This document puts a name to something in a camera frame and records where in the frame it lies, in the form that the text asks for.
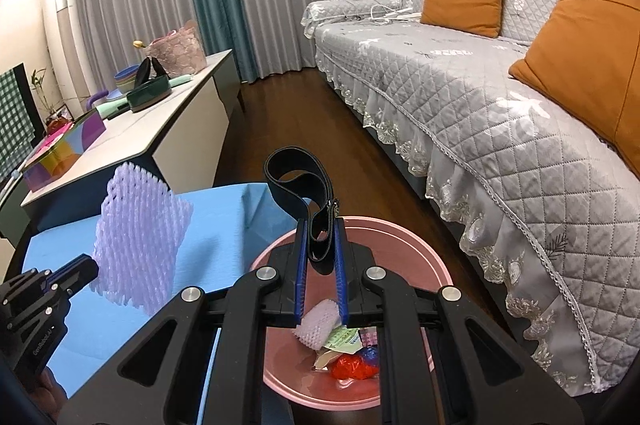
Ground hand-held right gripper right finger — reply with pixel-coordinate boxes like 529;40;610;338
334;219;586;425

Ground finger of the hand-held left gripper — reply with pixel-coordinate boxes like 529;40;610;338
47;255;100;301

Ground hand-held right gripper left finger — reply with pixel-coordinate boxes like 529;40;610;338
57;220;307;425

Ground pink plastic basin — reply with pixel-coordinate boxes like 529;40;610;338
248;217;454;408

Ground black belt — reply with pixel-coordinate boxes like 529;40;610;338
264;146;342;276

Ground red plastic bag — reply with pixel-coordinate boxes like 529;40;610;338
330;352;379;381

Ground person's left hand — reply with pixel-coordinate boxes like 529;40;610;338
27;367;68;408

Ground white foam net piece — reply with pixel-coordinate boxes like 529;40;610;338
292;300;341;348

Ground green white paper packet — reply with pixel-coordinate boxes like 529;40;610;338
322;327;362;352

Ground blue table mat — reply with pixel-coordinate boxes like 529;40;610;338
20;182;301;425

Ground colourful gift box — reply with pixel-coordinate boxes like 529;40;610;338
22;109;107;193

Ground green checkered cloth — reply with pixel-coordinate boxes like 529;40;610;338
0;64;46;186

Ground mint green plastic item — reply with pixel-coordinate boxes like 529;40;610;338
85;74;194;119

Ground white cabinet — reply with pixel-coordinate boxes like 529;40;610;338
20;50;242;226

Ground bamboo plant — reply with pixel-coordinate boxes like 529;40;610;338
30;69;57;116

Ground dark green handbag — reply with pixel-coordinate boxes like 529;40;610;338
126;56;173;113

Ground stack of coloured bowls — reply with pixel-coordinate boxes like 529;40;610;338
114;65;142;94

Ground grey quilted sofa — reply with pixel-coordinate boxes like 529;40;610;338
301;0;640;393

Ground white standing air conditioner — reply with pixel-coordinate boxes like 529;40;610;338
44;0;97;116

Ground pink lace basket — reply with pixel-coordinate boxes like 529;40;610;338
145;20;208;76

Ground white cables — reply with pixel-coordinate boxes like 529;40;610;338
340;0;423;24

